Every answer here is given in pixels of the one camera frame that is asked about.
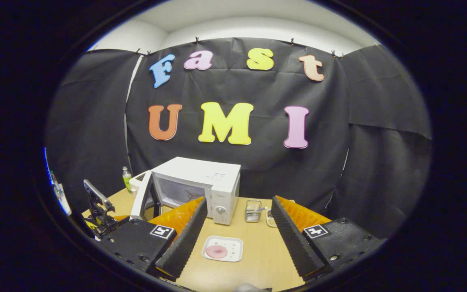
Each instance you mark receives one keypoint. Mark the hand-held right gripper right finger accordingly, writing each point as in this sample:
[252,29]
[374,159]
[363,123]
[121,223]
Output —
[294,239]

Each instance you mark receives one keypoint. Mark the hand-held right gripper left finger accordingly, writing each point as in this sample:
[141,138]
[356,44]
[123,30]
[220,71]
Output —
[187,239]

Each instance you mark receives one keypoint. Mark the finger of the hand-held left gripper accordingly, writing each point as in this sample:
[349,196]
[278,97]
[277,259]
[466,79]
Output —
[121,218]

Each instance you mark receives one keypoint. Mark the pink ham slice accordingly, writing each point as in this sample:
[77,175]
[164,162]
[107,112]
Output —
[216,252]

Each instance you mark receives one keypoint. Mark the white square plate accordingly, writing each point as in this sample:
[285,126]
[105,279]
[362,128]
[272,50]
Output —
[234,246]

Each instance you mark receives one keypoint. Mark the white microwave oven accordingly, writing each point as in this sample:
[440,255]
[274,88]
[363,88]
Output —
[201,170]

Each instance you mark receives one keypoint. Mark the white divided bean dish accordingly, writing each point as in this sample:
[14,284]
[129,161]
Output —
[270,219]

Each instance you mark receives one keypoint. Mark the green drink bottle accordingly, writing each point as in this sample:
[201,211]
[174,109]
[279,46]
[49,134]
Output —
[126,180]

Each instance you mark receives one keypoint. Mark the white toaster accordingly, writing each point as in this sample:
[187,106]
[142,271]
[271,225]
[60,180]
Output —
[136,182]

